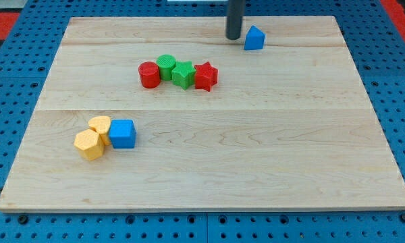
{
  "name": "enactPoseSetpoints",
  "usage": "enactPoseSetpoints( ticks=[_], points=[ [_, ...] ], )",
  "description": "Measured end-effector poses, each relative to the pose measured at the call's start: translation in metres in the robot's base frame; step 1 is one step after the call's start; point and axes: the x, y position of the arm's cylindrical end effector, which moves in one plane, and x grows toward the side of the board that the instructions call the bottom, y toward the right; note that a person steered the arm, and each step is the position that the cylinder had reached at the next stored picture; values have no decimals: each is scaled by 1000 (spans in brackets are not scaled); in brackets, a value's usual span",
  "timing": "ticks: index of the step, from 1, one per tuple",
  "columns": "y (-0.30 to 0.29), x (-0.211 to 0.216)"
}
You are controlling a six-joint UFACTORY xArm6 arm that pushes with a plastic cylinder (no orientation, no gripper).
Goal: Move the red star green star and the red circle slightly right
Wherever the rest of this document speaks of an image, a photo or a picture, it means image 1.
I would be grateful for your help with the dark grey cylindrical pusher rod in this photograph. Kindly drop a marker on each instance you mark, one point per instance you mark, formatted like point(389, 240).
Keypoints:
point(235, 13)

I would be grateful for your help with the red star block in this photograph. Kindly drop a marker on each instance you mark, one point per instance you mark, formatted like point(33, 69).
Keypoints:
point(206, 76)

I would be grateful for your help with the green star block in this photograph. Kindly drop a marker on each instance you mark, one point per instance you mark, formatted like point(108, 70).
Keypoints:
point(183, 74)

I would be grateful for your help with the green cylinder block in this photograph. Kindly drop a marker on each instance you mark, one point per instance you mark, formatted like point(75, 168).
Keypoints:
point(166, 64)

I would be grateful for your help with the red cylinder block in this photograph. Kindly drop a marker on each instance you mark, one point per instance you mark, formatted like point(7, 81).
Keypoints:
point(149, 74)

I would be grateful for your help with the light wooden board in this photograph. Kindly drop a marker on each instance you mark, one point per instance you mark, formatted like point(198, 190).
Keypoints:
point(287, 128)

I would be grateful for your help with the blue cube block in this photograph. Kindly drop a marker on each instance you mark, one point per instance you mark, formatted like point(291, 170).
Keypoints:
point(122, 134)

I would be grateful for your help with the yellow heart block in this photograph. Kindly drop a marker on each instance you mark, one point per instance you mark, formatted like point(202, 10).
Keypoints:
point(101, 125)

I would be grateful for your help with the yellow hexagon block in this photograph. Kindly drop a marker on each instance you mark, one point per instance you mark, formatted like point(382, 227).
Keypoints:
point(89, 144)

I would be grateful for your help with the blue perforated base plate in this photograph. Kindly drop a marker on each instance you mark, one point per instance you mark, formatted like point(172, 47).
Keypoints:
point(376, 46)

